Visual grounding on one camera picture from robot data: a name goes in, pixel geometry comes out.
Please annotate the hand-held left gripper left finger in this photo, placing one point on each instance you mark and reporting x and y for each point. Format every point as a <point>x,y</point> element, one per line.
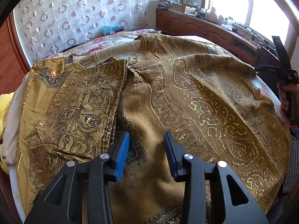
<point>122,158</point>

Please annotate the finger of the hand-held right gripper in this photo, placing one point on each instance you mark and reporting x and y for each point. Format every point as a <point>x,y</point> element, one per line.
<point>282,53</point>
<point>268,69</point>

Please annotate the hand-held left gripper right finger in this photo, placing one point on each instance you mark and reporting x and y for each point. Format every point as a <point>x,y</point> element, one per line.
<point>169,161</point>

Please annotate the golden paisley garment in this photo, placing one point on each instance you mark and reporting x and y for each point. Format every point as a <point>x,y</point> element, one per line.
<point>186,86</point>

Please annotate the person's right hand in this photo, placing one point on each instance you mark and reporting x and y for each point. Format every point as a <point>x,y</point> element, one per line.
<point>283,98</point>

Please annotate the bright window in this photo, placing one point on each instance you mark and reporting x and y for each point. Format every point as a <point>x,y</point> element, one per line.
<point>233,0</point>

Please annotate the white jar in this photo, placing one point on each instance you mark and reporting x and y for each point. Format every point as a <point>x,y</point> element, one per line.
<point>212,16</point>

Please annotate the person's patterned clothing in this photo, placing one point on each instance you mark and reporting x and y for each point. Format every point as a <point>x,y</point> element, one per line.
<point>292,168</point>

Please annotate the brown wooden cabinet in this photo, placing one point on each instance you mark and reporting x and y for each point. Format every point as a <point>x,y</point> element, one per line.
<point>186,25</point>

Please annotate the cardboard box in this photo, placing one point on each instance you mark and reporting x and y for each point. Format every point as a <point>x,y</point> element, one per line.
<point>179,8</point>

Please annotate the pale pink folded cloth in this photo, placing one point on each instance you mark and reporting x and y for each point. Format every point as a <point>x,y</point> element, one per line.
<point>14,133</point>

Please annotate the floral bed sheet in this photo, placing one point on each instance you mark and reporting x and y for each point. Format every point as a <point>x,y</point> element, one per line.
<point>102,43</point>

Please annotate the stack of papers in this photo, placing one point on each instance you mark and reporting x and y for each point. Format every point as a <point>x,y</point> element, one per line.
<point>167,2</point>

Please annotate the yellow cloth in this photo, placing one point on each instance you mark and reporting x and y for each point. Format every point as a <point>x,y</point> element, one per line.
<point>4,112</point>

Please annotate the blue toy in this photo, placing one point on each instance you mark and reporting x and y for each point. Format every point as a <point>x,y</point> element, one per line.
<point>108,30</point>

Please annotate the wooden headboard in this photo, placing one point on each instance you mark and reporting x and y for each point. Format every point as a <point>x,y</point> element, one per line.
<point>11,58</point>

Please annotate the white circle-patterned curtain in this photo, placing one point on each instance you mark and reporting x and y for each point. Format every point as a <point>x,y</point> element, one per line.
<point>70,9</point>

